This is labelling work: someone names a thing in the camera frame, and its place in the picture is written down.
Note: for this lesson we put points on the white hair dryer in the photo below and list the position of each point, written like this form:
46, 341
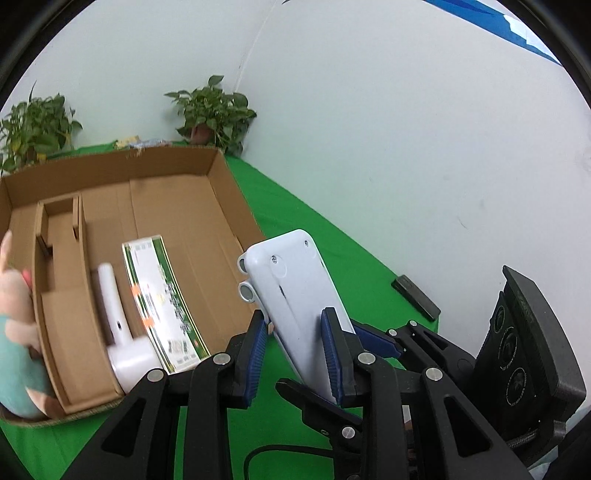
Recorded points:
124, 350

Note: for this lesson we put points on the black flat rectangular object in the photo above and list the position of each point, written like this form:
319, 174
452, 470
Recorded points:
415, 297

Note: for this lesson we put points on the pink and teal plush toy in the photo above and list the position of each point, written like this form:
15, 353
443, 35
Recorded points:
18, 360

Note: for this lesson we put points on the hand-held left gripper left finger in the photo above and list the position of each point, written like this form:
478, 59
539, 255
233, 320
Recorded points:
256, 357

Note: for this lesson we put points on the large cardboard box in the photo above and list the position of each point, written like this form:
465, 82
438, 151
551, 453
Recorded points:
175, 203

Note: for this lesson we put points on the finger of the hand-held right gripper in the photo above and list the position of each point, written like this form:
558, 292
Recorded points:
318, 408
378, 342

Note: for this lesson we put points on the light grey plastic device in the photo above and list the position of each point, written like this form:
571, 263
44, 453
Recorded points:
291, 286

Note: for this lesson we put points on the green and white printed box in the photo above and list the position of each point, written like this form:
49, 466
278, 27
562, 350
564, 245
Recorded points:
161, 300

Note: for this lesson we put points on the colourful packet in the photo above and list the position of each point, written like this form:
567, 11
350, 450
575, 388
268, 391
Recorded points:
141, 142

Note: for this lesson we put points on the blue wall banner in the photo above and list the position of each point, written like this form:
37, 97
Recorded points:
508, 23

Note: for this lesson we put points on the green table cloth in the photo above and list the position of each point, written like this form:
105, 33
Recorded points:
314, 207

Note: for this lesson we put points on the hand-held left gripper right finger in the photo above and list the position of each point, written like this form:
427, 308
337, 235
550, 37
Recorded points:
330, 357

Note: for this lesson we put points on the small narrow cardboard box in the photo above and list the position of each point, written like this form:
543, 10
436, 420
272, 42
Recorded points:
64, 277

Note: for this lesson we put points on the green plant in brown pot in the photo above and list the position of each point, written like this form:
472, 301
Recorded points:
212, 110

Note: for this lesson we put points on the bushy potted green plant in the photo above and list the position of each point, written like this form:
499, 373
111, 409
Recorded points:
37, 124

